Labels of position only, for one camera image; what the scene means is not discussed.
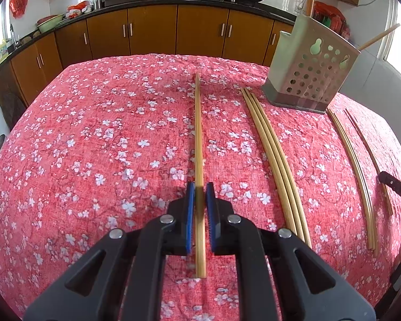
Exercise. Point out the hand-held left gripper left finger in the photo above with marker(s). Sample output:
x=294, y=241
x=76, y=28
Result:
x=190, y=220

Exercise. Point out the dark brown chopstick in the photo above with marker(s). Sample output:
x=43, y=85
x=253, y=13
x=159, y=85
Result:
x=388, y=204

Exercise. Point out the sink faucet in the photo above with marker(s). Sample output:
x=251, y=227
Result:
x=12, y=33

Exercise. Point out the green basin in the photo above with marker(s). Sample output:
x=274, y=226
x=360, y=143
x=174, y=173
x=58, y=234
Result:
x=48, y=24

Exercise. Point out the black kitchen countertop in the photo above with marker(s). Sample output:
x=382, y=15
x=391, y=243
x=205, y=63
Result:
x=167, y=0

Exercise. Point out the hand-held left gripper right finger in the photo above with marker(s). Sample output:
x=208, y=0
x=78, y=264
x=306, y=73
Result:
x=211, y=220

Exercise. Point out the red plastic bag on bottles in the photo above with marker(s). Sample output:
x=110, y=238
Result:
x=325, y=9

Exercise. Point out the large red oil bottle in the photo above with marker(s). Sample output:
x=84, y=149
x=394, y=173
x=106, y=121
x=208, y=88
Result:
x=342, y=26

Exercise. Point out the perforated metal chopstick holder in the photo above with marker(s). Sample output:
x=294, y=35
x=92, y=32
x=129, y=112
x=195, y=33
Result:
x=280, y=70

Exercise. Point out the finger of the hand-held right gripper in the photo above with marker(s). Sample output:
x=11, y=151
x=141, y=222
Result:
x=399, y=189

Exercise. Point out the yellow dish soap bottle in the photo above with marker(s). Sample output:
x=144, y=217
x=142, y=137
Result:
x=2, y=52

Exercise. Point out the wooden base kitchen cabinets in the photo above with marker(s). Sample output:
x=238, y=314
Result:
x=153, y=30

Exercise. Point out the red and white bags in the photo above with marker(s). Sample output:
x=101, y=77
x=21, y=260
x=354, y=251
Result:
x=78, y=9

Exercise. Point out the hanging red plastic bag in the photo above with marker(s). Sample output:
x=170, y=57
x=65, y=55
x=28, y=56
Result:
x=19, y=3

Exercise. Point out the red floral tablecloth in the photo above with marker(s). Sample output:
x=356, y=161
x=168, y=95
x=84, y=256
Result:
x=103, y=140

